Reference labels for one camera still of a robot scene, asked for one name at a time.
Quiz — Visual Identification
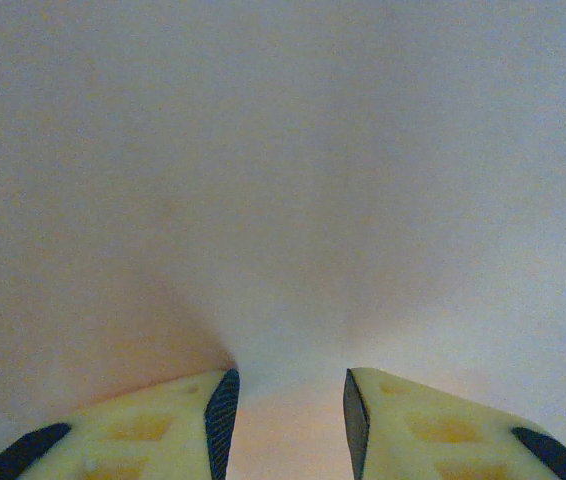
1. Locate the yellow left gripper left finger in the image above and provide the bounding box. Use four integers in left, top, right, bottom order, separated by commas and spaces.
0, 368, 241, 480

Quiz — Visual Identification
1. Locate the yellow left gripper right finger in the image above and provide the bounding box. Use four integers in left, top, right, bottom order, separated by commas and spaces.
343, 367, 566, 480

